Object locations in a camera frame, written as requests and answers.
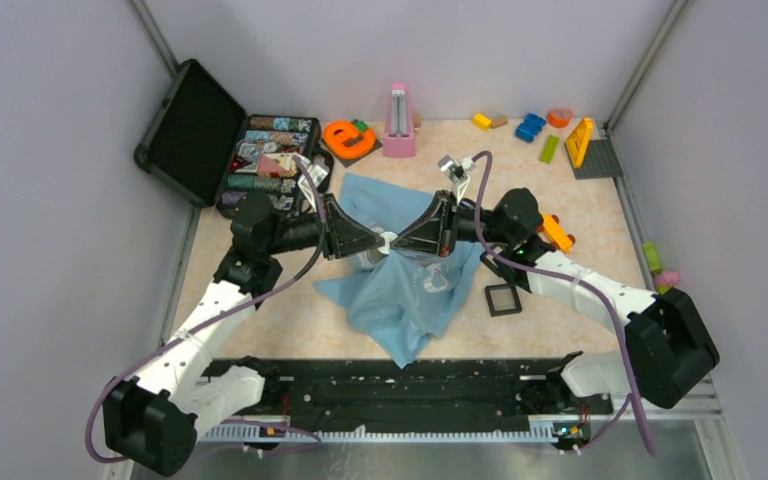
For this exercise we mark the yellow small toy brick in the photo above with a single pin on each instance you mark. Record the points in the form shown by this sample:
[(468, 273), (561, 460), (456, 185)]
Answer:
[(481, 121)]

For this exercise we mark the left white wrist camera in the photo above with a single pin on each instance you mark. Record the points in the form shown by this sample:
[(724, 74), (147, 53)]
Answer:
[(319, 173)]

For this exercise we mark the yellow triangular toy block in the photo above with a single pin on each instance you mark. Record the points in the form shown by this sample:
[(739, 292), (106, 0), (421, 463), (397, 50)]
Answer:
[(578, 141)]

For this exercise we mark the grey building baseplate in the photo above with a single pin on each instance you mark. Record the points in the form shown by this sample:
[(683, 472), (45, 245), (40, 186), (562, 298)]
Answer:
[(600, 161)]

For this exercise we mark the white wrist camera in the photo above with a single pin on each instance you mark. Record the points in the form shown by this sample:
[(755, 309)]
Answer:
[(458, 173), (319, 173)]

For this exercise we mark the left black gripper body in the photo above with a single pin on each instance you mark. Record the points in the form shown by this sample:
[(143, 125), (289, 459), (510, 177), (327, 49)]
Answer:
[(331, 233)]

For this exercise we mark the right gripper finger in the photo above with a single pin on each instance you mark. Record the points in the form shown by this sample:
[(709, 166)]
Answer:
[(424, 226), (418, 245)]

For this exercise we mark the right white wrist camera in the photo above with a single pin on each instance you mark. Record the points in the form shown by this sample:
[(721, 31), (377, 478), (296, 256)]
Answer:
[(458, 173)]

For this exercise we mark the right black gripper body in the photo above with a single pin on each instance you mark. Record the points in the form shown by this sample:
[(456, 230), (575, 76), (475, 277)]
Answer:
[(448, 231)]

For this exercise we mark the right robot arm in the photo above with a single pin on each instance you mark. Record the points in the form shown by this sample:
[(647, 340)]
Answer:
[(665, 348)]

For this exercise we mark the lower black square frame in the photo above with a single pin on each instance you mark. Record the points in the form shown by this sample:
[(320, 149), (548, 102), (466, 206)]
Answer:
[(503, 300)]

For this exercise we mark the black poker chip case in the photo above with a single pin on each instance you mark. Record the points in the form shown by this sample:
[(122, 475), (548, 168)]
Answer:
[(205, 147)]

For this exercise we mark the light blue t-shirt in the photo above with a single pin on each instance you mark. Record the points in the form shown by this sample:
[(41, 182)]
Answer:
[(402, 301)]

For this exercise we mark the upper black square frame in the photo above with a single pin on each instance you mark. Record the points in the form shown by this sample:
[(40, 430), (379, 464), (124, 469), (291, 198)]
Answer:
[(498, 269)]

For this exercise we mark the orange small cup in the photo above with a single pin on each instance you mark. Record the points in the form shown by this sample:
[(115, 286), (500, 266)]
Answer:
[(559, 118)]

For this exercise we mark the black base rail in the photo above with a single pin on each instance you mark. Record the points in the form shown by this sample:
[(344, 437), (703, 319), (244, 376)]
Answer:
[(426, 397)]

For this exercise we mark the brown small block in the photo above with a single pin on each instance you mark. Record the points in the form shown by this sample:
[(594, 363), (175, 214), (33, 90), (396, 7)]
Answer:
[(499, 121)]

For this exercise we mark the orange toy car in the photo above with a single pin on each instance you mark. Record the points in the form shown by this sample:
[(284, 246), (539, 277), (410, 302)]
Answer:
[(555, 234)]

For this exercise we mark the pink metronome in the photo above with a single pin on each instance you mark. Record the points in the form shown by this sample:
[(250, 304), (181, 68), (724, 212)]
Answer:
[(399, 139)]

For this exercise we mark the green toy brick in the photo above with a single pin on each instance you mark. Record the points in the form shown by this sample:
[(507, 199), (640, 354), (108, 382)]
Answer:
[(549, 148)]

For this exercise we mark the green pink toy pieces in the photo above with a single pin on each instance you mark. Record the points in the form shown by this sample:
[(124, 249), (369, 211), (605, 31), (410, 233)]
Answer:
[(663, 279)]

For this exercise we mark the blue toy brick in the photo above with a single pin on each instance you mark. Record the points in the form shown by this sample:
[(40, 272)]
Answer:
[(530, 127)]

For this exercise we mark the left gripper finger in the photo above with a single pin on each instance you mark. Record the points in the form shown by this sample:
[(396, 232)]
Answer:
[(355, 246), (351, 228)]

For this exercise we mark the black square frame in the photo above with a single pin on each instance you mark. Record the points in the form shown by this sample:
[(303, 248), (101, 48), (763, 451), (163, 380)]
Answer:
[(498, 269), (503, 300)]

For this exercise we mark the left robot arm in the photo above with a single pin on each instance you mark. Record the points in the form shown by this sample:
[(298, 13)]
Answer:
[(156, 411)]

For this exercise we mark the orange letter e toy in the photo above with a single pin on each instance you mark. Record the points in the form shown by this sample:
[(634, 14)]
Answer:
[(346, 142)]

